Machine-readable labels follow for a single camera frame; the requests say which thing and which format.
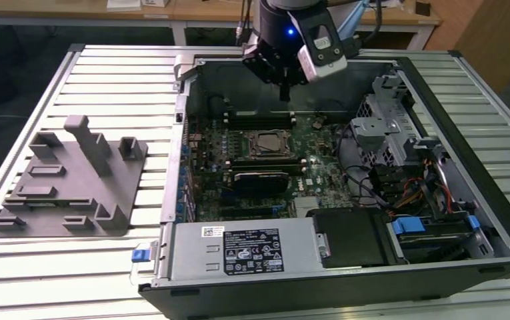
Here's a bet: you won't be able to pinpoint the black PC case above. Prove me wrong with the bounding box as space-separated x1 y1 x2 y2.
138 49 510 320

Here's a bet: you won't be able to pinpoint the hard disk in blue carrier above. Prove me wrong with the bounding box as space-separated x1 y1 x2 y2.
386 215 495 265

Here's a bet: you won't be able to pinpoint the CPU socket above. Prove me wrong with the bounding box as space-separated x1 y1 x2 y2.
246 129 295 159

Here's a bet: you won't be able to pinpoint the grey parts rack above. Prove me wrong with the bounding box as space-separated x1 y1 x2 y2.
0 115 150 239

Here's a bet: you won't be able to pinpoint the silver power supply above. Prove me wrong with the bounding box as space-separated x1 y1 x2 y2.
159 221 330 283

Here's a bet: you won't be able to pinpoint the yellow orange power wires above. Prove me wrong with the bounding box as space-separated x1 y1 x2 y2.
394 191 423 208

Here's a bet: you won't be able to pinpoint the green motherboard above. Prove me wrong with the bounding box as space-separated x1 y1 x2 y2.
183 113 364 223

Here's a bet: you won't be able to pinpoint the white paper box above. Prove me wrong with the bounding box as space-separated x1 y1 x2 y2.
106 0 143 10

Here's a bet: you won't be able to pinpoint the silver CPU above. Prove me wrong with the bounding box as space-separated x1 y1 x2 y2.
258 133 283 151

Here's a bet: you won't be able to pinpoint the wooden cabinet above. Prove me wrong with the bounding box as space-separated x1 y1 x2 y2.
426 0 510 96

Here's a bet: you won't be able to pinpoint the silver chipset heatsink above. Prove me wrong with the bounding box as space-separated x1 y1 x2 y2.
292 196 322 213

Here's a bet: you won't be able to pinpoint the black graphics card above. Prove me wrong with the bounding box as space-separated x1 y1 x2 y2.
230 171 291 198

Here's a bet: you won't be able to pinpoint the black RAM slot bank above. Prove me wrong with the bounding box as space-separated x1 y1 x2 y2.
226 111 296 130
230 158 307 176

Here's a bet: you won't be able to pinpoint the metal drive cage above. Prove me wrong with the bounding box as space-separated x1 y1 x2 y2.
350 75 451 169

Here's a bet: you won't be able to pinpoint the wooden desk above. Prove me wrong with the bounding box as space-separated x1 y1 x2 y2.
71 0 443 51

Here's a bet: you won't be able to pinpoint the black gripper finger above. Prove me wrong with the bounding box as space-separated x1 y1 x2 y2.
283 65 310 103
252 49 287 103

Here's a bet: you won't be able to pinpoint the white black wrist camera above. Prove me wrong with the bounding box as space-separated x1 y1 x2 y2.
296 9 348 83

